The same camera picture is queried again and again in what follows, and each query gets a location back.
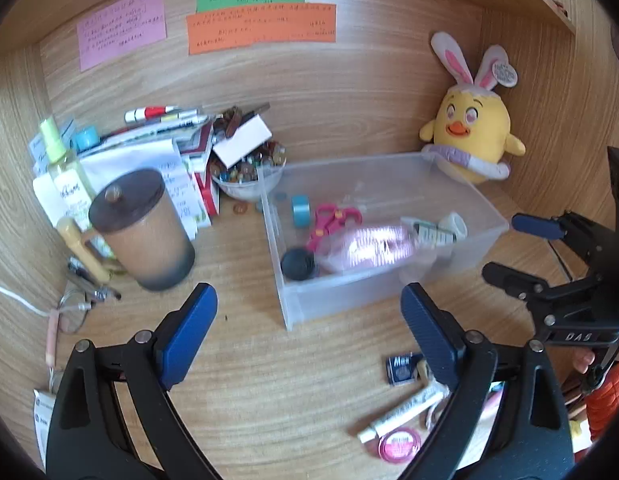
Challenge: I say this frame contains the stack of papers and books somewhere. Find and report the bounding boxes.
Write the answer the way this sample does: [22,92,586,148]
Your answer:
[32,118,210,240]

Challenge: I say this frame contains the pink round lip balm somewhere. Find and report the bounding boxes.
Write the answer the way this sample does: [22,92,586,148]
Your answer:
[378,427,422,464]

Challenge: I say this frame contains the green spray bottle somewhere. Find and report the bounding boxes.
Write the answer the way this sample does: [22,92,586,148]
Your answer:
[40,116,96,232]

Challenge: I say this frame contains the white bowl of beads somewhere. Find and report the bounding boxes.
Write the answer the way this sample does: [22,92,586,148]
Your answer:
[207,140,288,203]

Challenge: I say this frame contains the white bandage roll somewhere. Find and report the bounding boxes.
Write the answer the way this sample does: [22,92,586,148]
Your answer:
[437,211,468,240]

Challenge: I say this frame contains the pink scissors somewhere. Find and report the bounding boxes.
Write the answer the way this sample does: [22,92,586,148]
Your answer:
[306,204,363,252]

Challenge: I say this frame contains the person's right hand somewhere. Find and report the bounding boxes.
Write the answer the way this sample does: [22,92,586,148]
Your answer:
[572,348,596,374]

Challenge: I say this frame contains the blue Max blade box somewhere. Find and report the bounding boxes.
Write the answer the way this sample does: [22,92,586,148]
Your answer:
[385,352,423,387]

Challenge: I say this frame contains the white small box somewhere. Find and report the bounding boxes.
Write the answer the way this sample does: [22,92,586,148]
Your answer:
[213,115,272,168]

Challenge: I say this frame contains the blue tape roll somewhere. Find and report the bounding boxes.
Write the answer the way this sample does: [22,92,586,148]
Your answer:
[291,195,311,229]

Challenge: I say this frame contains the white ointment tube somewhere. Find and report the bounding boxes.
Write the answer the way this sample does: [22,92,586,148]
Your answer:
[357,382,451,443]

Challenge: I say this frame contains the pink rope in bag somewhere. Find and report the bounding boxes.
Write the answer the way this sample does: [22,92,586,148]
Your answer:
[316,223,431,276]

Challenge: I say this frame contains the black round cap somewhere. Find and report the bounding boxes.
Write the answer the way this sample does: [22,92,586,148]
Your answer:
[280,247,317,282]

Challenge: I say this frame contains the yellow chick plush toy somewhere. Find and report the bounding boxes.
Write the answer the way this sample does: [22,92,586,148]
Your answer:
[419,32,526,184]

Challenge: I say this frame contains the pink sticky note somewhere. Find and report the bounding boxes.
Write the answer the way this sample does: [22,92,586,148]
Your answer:
[76,0,167,72]

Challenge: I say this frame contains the clear plastic storage bin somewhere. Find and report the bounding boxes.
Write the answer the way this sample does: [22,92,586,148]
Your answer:
[260,153,509,330]

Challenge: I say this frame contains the white cable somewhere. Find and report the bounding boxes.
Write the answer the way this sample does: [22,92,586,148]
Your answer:
[0,277,53,319]

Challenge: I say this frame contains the orange sticky note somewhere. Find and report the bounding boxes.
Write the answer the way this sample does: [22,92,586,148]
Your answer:
[187,2,337,55]

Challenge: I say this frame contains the red white marker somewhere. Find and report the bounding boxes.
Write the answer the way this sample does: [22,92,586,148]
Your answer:
[124,105,178,124]

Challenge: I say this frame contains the brown mug with lid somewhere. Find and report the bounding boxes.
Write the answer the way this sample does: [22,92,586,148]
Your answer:
[56,168,195,292]

